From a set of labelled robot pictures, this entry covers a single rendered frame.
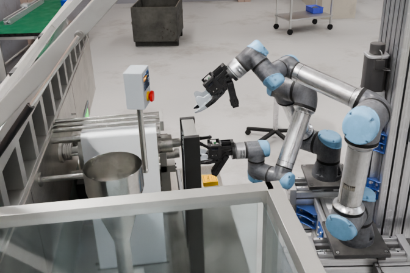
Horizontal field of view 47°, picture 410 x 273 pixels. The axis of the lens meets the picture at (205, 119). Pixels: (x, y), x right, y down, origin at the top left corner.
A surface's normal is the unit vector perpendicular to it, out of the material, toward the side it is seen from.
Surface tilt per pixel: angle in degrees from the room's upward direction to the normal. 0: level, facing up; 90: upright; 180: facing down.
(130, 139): 90
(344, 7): 90
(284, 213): 0
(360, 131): 82
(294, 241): 0
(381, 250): 0
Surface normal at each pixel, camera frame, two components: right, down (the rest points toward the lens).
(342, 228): -0.61, 0.46
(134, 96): -0.13, 0.41
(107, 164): 0.45, 0.36
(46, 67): 0.13, 0.40
